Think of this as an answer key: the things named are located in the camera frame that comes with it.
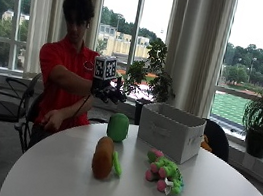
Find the white fabric storage box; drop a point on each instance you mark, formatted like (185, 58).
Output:
(169, 131)

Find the tall leafy potted plant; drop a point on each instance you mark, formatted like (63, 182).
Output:
(154, 71)

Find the the person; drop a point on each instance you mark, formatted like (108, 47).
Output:
(64, 76)

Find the green round plush toy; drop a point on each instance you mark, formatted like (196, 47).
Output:
(118, 127)

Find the dark round-backed chair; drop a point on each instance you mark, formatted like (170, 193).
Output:
(217, 139)

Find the orange carrot plush toy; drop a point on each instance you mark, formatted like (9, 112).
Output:
(103, 157)

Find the white marker cube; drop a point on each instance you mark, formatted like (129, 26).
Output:
(105, 67)

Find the cream curtain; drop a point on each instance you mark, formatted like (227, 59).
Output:
(64, 5)
(197, 48)

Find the green pink plush toy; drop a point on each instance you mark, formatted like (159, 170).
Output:
(166, 173)

